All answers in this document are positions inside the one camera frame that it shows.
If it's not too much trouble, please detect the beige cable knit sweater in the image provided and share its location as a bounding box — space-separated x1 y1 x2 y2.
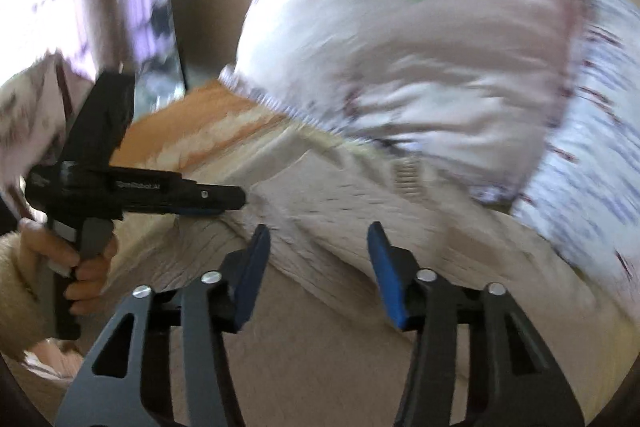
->
105 122 639 426

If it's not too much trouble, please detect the person's left hand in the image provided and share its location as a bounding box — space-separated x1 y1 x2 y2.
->
17 218 119 317

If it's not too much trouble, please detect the yellow orange patterned bedsheet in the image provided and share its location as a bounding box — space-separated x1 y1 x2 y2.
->
110 80 283 172

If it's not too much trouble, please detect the white blue patterned pillow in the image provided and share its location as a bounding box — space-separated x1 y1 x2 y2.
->
512 0 639 305

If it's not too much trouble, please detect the pink floral pillow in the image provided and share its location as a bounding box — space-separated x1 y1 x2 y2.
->
220 0 582 202

